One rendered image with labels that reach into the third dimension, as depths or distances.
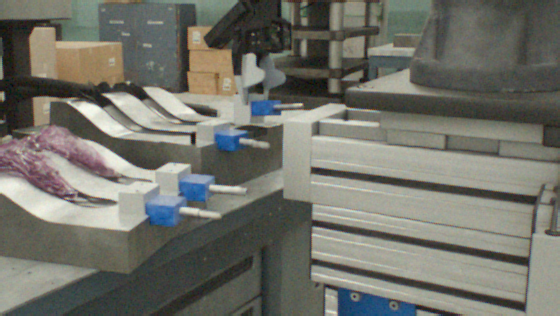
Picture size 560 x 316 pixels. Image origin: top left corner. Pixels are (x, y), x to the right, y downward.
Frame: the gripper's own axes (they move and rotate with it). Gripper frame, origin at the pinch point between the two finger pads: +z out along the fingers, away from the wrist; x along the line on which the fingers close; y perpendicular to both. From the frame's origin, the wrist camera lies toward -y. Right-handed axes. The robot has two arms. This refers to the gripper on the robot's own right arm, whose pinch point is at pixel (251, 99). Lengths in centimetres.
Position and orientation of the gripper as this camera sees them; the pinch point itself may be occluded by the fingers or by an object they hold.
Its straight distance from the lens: 118.5
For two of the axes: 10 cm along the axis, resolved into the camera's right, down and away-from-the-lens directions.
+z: 0.4, 10.0, -0.2
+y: 8.1, -0.4, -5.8
